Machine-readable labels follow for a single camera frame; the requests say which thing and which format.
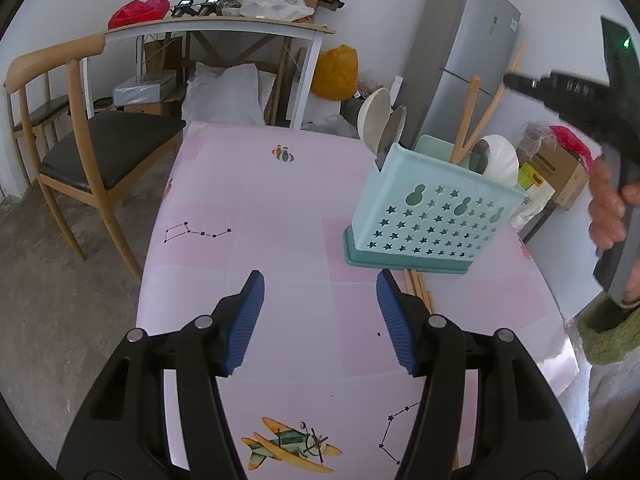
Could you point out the grey spoon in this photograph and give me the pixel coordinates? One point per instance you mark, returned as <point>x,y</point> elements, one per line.
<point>392,132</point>

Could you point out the small white spoon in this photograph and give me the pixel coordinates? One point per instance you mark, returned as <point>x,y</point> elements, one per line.
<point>372,120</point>

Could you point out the pile of wooden chopsticks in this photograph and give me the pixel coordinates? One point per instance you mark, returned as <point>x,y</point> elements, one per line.
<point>417,287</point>

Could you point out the red plastic bag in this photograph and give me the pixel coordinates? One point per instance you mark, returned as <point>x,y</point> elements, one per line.
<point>137,12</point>

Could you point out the light blue utensil holder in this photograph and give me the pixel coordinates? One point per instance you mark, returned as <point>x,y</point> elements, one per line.
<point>430,220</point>

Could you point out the grey flat box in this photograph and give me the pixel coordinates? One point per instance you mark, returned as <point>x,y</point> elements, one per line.
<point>142,90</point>

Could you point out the white plastic bag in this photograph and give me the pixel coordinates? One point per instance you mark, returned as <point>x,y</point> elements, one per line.
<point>272,7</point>

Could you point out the white and yellow sack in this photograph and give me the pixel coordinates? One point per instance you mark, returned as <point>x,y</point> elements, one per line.
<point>535,195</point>

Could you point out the cardboard box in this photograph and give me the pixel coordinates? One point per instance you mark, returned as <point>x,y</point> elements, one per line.
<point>565,175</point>

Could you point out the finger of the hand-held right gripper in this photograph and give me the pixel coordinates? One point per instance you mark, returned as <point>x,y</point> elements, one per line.
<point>527,85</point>

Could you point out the person's right hand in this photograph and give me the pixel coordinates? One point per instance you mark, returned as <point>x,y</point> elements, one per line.
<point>607,215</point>

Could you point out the large white round spoon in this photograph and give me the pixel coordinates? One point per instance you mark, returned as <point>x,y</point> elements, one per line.
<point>502,160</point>

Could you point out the grey refrigerator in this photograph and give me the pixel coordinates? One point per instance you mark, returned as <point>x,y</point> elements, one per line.
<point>465,45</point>

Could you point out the yellow plastic bag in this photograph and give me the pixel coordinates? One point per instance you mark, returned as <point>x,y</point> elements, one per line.
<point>337,75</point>

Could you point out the white fluffy garment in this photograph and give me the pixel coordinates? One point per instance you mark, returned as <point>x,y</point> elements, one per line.
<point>612,410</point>

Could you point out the white side table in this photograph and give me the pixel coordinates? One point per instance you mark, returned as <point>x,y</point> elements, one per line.
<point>225,25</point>

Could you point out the red bag on cardboard box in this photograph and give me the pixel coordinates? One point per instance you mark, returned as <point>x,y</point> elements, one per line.
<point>570,142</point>

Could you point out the pink printed tablecloth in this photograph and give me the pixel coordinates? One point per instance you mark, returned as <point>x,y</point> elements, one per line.
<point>280,240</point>

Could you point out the large white sack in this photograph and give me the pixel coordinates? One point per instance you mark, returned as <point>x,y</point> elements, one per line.
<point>225,95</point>

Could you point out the tan wooden chopstick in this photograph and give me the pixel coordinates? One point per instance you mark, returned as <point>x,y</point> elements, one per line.
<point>466,115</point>
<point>487,117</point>

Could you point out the wooden chair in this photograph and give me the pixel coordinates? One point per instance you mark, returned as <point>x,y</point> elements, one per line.
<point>100,145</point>

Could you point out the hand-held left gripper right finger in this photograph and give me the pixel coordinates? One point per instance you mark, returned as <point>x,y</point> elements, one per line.
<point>397,325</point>

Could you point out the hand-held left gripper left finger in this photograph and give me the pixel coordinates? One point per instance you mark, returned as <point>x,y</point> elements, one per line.
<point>245,325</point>

